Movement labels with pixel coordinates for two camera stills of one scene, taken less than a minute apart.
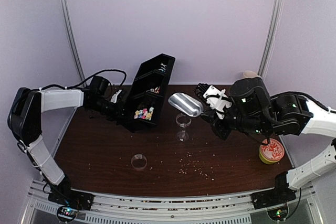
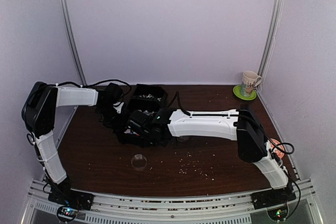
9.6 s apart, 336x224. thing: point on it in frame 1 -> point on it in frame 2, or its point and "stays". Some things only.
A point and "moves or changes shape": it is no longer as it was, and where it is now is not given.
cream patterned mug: [250, 74] stays
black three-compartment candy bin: [148, 92] moves or changes shape
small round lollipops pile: [163, 68] -> [149, 96]
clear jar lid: [138, 161] stays
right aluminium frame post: [273, 27] stays
